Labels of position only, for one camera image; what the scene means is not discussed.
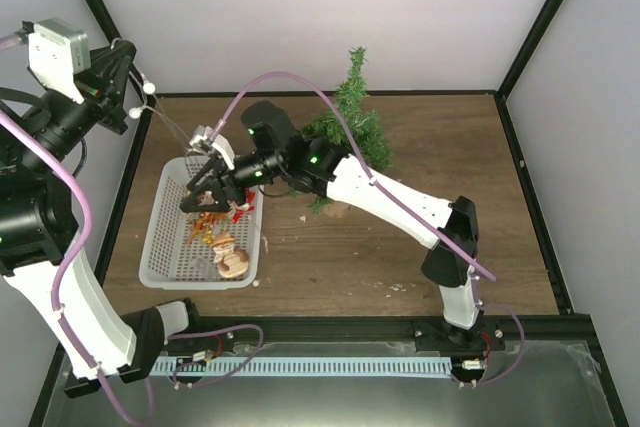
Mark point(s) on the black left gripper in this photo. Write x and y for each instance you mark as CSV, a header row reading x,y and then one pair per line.
x,y
103,80

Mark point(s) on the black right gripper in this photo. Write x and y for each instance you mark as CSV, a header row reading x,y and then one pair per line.
x,y
218,183

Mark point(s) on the white ball string lights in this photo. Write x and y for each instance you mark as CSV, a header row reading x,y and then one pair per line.
x,y
151,104

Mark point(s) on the white perforated plastic basket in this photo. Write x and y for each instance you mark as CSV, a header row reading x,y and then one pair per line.
x,y
178,252

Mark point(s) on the small green christmas tree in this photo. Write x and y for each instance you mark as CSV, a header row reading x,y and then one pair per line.
x,y
365,126

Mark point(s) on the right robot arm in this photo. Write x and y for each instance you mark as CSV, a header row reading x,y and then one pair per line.
x,y
447,229

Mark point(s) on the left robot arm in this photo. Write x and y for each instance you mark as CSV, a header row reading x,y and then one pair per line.
x,y
46,220

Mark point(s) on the red ribbon bow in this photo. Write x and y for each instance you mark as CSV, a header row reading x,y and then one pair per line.
x,y
238,211

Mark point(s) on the cinnamon stick bundle ornament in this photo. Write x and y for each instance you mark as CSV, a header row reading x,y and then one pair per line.
x,y
202,227

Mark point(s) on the wooden snowman figurine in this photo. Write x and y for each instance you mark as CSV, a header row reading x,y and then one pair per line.
x,y
230,260

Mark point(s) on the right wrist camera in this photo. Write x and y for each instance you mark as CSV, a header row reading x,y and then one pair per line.
x,y
207,143

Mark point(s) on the white slotted cable duct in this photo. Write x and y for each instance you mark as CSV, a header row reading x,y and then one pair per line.
x,y
410,367

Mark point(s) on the black aluminium front rail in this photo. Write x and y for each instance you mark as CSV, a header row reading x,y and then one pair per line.
x,y
426,333

